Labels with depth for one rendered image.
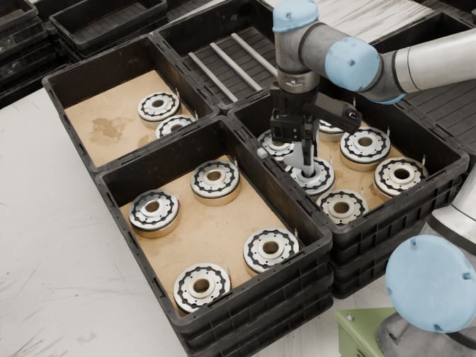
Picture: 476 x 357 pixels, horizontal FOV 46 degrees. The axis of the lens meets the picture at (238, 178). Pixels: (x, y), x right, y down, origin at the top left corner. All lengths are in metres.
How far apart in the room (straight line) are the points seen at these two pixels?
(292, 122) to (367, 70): 0.21
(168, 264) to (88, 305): 0.24
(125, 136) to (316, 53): 0.61
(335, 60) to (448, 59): 0.18
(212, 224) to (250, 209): 0.08
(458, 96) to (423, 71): 0.42
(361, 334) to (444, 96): 0.65
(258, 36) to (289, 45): 0.64
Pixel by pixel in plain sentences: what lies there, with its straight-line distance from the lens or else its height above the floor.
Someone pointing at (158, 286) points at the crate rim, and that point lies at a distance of 0.95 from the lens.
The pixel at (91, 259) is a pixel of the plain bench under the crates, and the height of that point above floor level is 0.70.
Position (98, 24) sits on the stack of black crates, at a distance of 2.51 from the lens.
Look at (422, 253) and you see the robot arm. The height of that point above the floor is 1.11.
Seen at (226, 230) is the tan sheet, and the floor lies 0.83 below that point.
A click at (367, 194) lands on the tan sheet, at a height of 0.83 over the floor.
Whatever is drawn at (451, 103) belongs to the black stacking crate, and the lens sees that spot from 1.34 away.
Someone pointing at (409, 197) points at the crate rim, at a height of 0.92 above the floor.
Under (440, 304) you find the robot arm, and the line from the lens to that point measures 0.71.
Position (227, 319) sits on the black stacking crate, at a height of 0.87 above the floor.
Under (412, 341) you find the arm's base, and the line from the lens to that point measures 0.88.
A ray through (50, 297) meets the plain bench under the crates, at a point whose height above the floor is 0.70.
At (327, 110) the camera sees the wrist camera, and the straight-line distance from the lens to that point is 1.03.
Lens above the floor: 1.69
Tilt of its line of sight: 47 degrees down
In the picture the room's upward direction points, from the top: 12 degrees counter-clockwise
